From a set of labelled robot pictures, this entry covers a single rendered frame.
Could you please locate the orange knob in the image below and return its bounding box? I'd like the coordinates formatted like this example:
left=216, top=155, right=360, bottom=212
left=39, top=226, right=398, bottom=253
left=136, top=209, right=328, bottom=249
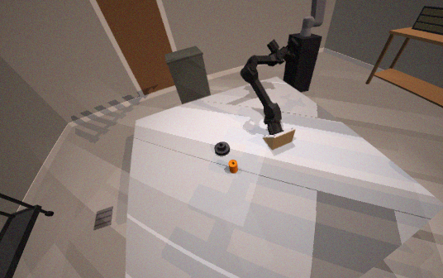
left=229, top=160, right=238, bottom=174

